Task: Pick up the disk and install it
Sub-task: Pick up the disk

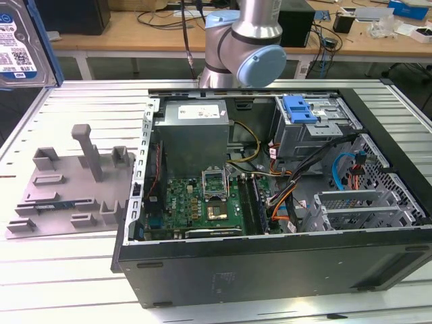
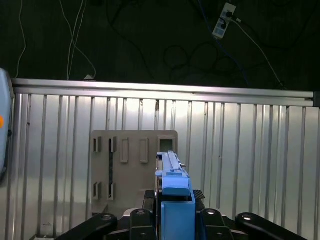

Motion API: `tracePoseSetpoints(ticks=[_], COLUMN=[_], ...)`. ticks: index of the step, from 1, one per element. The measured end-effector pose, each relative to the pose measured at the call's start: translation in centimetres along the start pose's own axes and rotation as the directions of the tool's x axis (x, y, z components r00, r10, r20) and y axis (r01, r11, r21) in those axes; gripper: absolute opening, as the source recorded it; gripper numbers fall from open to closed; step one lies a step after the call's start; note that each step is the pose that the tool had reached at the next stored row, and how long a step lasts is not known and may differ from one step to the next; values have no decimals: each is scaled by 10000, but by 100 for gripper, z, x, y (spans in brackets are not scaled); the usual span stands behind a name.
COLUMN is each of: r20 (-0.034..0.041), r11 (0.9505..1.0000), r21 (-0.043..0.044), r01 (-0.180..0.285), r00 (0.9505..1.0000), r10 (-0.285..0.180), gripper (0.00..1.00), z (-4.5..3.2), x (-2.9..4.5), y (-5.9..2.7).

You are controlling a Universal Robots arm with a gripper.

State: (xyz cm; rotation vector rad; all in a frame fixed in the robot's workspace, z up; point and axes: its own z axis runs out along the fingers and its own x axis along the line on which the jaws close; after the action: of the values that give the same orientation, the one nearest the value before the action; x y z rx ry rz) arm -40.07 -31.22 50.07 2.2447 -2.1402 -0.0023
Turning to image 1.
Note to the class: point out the black open PC case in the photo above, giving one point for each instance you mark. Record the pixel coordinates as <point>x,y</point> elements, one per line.
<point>236,270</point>

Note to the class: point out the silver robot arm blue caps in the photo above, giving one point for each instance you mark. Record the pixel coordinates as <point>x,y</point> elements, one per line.
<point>243,33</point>

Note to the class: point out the white tray with black item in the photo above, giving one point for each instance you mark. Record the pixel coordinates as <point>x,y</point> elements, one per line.
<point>405,32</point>

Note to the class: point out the black graphics card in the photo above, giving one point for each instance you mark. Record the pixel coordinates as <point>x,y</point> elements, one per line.
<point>212,232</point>

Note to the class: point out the RAM stick with blue label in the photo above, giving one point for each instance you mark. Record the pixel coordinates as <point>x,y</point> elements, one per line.
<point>55,205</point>

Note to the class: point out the blue cardboard box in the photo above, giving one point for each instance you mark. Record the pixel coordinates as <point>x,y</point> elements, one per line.
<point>408,8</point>

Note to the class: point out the silver optical drive cage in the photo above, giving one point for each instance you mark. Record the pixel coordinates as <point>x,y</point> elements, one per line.
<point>290,141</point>

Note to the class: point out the grey power supply unit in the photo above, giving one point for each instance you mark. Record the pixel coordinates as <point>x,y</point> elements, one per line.
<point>189,145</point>

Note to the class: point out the wide black equipment case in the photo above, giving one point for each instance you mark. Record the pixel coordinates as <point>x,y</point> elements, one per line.
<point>77,17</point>

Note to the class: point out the flat grey box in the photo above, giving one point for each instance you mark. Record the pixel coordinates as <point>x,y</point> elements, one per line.
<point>371,13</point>

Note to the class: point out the silver disk bay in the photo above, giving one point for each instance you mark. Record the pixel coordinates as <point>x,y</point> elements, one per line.
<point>351,196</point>

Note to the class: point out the grey plastic parts rack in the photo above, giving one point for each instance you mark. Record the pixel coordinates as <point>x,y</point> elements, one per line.
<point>67,199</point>

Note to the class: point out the clear plastic bag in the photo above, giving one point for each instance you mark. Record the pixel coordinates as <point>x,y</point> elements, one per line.
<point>381,28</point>

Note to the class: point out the CPU socket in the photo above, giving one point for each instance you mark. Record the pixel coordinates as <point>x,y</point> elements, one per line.
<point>217,212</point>

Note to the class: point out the crumpled white paper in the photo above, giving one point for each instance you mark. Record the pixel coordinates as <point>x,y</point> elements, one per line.
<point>55,36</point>

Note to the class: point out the blue drive cage latch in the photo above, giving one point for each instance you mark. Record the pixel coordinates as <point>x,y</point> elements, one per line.
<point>297,114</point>

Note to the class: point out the small black box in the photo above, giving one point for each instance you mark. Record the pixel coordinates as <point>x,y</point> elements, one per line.
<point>342,23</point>

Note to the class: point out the white barcode sticker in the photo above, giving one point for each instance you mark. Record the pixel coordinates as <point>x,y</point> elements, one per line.
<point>303,70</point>

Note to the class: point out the green motherboard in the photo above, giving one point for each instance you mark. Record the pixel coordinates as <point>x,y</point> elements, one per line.
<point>182,199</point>

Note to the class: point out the long wooden desk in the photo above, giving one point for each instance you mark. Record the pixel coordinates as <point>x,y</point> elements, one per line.
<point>118,37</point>

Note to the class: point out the hard disk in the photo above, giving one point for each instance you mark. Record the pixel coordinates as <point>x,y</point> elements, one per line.
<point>17,40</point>

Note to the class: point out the black RAM slot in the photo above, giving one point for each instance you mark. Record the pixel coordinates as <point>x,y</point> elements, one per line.
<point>245,202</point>
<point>260,202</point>

